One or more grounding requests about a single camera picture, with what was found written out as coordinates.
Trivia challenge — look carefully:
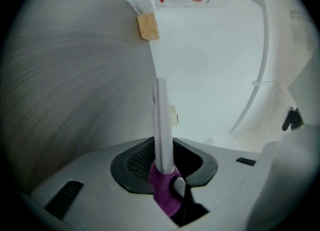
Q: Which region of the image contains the purple cloth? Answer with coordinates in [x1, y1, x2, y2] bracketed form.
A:
[148, 161, 187, 218]

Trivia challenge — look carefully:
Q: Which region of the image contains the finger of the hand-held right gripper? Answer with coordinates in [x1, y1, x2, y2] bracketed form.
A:
[249, 123, 320, 231]

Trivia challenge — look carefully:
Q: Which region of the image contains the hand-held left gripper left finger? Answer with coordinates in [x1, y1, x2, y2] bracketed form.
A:
[19, 136, 181, 231]

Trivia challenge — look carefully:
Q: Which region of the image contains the small cardboard box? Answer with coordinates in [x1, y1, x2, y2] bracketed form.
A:
[136, 11, 160, 42]

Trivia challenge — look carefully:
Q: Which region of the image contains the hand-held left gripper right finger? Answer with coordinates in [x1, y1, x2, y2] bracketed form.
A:
[172, 137, 262, 231]

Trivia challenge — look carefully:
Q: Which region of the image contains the white cable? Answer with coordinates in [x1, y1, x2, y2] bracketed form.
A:
[228, 0, 279, 137]

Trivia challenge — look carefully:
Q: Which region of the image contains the black door handle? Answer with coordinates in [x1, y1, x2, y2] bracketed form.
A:
[281, 106, 303, 132]

